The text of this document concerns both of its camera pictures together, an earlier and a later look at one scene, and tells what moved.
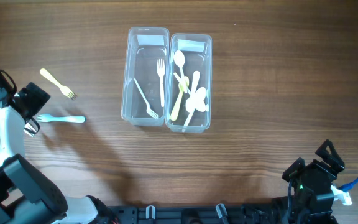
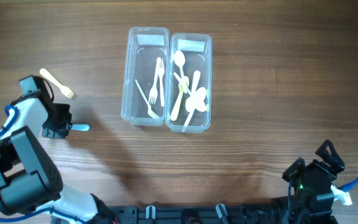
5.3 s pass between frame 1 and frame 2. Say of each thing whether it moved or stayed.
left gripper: moved
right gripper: stayed
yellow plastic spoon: stayed
